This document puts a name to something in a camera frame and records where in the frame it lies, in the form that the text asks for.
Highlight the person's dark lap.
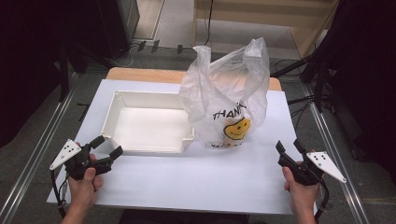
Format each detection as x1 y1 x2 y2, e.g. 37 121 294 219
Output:
118 208 250 224

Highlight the person's left hand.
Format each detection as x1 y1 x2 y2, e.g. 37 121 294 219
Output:
67 142 105 210

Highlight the black tripod stand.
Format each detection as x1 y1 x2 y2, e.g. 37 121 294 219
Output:
270 50 332 114

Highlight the black curtain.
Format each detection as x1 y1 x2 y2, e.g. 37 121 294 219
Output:
311 0 396 185
0 0 106 148

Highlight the black cabinet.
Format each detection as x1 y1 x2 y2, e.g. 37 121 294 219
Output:
92 0 141 60

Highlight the black hanging cable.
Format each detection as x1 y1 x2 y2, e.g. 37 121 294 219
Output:
203 0 216 49

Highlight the white plastic box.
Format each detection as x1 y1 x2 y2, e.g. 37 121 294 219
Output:
100 90 196 154

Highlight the clear plastic bag smiley print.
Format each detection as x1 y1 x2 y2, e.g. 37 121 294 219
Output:
178 36 271 149

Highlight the white floor cable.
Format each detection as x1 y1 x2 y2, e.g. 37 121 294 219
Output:
116 43 142 69

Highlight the white table board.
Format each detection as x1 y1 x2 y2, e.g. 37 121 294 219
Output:
46 78 319 217

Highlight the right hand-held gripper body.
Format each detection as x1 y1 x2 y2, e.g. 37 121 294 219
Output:
277 150 347 187

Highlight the wooden table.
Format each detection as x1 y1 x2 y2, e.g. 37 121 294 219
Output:
106 66 283 92

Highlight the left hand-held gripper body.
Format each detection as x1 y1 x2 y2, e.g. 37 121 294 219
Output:
49 138 114 182

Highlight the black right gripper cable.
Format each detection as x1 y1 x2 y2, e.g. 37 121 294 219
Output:
313 178 331 224

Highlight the person's right hand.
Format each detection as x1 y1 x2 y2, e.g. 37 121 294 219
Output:
281 161 321 216

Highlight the light wooden frame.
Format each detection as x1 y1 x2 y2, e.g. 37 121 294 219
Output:
192 0 342 59

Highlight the metal floor rail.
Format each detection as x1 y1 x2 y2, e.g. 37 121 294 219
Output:
0 88 78 224
302 83 372 224

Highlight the black metal stand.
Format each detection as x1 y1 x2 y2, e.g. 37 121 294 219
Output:
58 45 71 103

